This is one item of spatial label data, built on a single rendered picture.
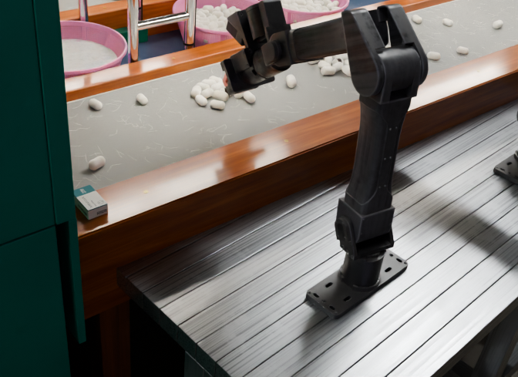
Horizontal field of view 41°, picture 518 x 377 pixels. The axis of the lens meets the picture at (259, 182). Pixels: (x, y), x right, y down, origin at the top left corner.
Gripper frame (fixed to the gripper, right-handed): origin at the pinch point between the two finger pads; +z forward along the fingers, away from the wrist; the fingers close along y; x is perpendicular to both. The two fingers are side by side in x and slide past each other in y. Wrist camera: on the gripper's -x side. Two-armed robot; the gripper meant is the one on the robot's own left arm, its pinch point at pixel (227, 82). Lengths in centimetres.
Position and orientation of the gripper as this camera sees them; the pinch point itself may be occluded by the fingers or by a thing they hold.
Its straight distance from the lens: 142.0
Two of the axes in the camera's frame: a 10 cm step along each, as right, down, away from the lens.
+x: 3.2, 9.4, 0.7
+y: -7.9, 3.1, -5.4
